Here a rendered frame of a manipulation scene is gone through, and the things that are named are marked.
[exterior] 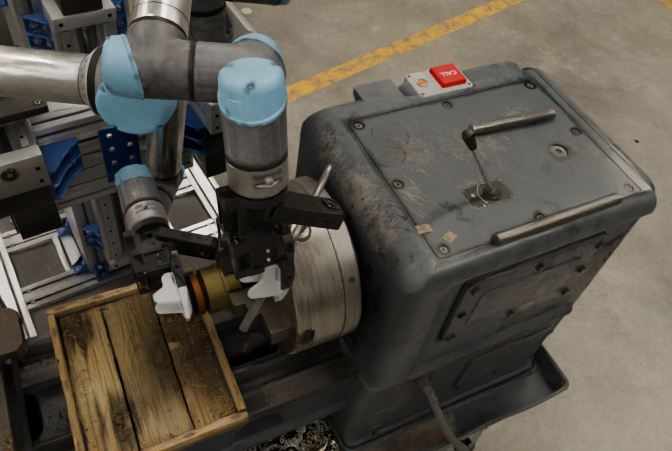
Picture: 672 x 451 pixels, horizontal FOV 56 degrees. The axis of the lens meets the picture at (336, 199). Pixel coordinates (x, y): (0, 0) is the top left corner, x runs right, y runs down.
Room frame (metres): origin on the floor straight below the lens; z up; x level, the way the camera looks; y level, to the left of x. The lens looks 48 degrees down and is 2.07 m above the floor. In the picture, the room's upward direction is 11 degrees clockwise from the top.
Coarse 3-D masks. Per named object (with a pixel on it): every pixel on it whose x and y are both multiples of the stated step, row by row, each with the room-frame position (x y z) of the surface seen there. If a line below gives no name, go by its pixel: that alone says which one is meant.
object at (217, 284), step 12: (216, 264) 0.64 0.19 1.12; (192, 276) 0.61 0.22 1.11; (204, 276) 0.61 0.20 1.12; (216, 276) 0.61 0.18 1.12; (228, 276) 0.63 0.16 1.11; (192, 288) 0.58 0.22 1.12; (204, 288) 0.59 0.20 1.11; (216, 288) 0.59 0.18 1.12; (228, 288) 0.61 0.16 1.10; (240, 288) 0.62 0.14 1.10; (192, 300) 0.57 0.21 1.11; (204, 300) 0.58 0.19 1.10; (216, 300) 0.58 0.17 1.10; (228, 300) 0.59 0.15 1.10; (192, 312) 0.57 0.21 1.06; (204, 312) 0.57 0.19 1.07
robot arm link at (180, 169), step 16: (176, 112) 0.90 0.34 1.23; (160, 128) 0.89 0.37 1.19; (176, 128) 0.90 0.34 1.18; (160, 144) 0.89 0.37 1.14; (176, 144) 0.90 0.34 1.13; (160, 160) 0.89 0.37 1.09; (176, 160) 0.90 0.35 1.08; (160, 176) 0.89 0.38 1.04; (176, 176) 0.91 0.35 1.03; (176, 192) 0.91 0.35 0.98
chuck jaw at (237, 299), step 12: (240, 300) 0.59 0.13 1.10; (252, 300) 0.59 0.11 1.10; (264, 300) 0.60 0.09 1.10; (240, 312) 0.58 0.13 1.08; (264, 312) 0.57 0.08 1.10; (276, 312) 0.58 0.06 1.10; (252, 324) 0.56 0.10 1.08; (264, 324) 0.56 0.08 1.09; (276, 324) 0.55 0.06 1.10; (288, 324) 0.56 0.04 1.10; (276, 336) 0.54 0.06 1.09; (288, 336) 0.55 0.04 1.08; (300, 336) 0.55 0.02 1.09
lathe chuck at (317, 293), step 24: (312, 240) 0.65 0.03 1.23; (312, 264) 0.62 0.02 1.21; (336, 264) 0.63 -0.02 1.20; (312, 288) 0.59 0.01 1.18; (336, 288) 0.60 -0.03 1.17; (288, 312) 0.57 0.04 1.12; (312, 312) 0.56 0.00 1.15; (336, 312) 0.58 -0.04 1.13; (312, 336) 0.56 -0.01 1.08; (336, 336) 0.59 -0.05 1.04
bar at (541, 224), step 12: (588, 204) 0.81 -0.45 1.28; (600, 204) 0.82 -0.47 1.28; (612, 204) 0.83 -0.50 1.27; (552, 216) 0.76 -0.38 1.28; (564, 216) 0.77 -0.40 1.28; (576, 216) 0.78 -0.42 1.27; (516, 228) 0.72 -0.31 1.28; (528, 228) 0.73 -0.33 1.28; (540, 228) 0.74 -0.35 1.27; (492, 240) 0.70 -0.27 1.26; (504, 240) 0.69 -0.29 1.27
